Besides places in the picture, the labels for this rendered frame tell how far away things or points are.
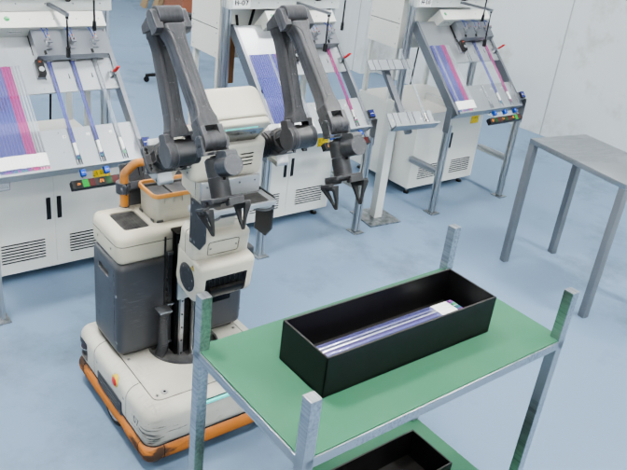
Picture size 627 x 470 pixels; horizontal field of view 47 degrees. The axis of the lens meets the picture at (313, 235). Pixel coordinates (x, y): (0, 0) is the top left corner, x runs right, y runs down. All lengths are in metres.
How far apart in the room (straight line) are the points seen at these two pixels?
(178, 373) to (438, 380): 1.28
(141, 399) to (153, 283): 0.42
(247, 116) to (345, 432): 1.08
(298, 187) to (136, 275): 2.07
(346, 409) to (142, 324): 1.33
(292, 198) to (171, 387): 2.12
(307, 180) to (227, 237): 2.17
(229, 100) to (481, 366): 1.09
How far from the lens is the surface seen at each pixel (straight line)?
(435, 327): 1.82
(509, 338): 2.02
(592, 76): 7.13
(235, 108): 2.25
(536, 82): 7.45
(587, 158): 4.20
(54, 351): 3.43
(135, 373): 2.80
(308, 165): 4.54
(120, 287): 2.69
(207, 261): 2.45
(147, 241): 2.64
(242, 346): 1.80
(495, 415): 3.32
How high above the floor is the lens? 1.99
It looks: 26 degrees down
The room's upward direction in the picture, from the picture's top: 7 degrees clockwise
